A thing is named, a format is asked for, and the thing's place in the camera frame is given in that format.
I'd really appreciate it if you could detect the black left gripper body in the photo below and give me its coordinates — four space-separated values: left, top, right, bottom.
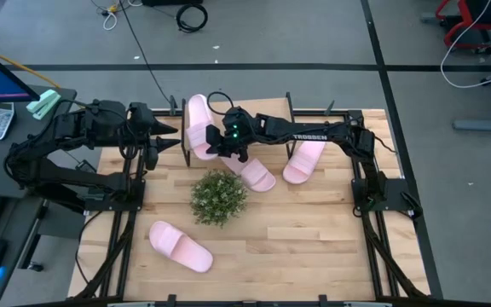
138 123 162 171

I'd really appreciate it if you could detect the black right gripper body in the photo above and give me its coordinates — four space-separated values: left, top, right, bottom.
222 119 268 163

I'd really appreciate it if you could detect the pink slide sandal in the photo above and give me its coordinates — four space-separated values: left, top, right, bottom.
219 155 277 193
282 140 327 185
185 93 217 162
148 220 215 274

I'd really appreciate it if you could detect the green potted artificial plant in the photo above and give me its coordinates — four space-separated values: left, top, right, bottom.
189 169 249 229

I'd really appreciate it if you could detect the mint green stapler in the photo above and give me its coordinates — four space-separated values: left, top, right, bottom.
26 88 62 120

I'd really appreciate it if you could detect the grey stand base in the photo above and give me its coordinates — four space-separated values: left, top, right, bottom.
452 66 491 132

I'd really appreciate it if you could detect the red and black cart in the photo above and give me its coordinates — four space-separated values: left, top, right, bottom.
419 0 491 55

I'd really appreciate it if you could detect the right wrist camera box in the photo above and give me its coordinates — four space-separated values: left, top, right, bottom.
226 107 251 129

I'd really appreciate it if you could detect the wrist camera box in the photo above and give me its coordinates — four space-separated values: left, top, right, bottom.
226 107 251 129
129 101 156 129

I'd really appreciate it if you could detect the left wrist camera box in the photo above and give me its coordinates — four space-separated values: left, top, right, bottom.
129 101 156 129

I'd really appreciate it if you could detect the wooden shelf black metal frame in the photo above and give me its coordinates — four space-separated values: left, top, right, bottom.
180 91 297 168

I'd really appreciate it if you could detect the black aluminium table frame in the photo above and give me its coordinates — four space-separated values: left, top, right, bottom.
68 108 445 307

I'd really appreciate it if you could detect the long black floor cable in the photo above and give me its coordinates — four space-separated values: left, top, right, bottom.
117 0 174 107

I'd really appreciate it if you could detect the coiled black cable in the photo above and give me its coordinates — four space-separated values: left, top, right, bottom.
175 3 209 34

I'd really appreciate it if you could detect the white cable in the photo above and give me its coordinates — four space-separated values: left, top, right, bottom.
440 0 491 90
101 9 119 32

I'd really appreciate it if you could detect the yellow cable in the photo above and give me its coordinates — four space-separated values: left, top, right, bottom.
0 41 61 90

